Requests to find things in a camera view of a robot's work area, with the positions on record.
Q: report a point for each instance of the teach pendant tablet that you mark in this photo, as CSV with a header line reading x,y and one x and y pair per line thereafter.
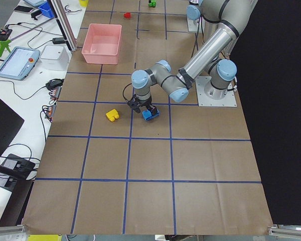
x,y
19,63

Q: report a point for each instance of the red toy block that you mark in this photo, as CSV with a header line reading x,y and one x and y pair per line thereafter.
x,y
127,15

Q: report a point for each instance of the white square box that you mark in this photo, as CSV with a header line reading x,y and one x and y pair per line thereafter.
x,y
54,58

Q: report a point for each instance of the blue plastic bin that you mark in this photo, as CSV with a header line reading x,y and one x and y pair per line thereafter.
x,y
46,10

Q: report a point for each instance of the green handled grabber tool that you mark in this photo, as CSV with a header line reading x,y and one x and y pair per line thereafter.
x,y
4,45

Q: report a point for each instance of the pink plastic box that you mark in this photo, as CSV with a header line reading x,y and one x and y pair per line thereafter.
x,y
102,44

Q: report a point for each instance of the yellow toy block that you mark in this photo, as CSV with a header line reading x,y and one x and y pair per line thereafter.
x,y
112,115

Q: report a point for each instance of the aluminium frame post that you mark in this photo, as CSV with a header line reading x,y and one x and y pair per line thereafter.
x,y
63,24

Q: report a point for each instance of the green toy block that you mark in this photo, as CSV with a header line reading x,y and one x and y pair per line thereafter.
x,y
152,3

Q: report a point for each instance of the black power adapter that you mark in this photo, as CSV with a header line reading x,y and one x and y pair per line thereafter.
x,y
57,41

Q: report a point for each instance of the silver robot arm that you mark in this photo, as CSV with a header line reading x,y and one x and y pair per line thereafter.
x,y
230,19
194,10

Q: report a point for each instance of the blue toy block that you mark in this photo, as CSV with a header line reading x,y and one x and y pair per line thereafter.
x,y
147,115

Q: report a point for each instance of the brown paper table mat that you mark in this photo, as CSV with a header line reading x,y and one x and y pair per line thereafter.
x,y
191,170

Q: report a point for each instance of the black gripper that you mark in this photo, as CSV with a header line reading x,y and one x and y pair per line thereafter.
x,y
146,104

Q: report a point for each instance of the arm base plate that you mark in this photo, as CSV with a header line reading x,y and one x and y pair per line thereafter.
x,y
215,99
192,25

